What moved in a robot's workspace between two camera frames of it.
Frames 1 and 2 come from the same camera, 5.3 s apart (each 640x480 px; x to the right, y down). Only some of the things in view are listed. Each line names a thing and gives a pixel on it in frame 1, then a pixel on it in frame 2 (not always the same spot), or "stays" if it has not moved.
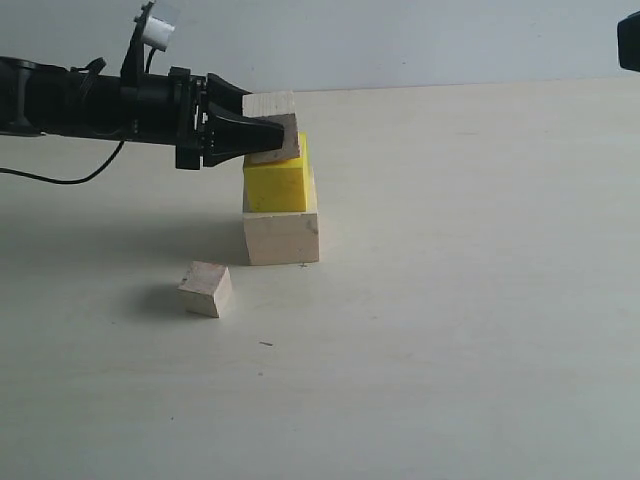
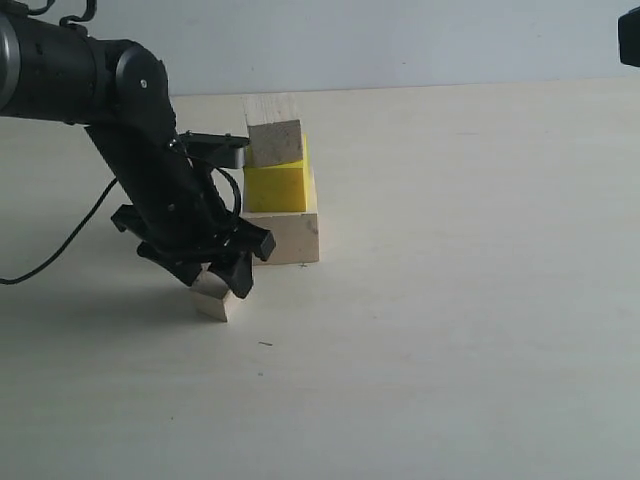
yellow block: x=279 y=186 stays
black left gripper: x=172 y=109 -> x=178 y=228
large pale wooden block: x=281 y=237 stays
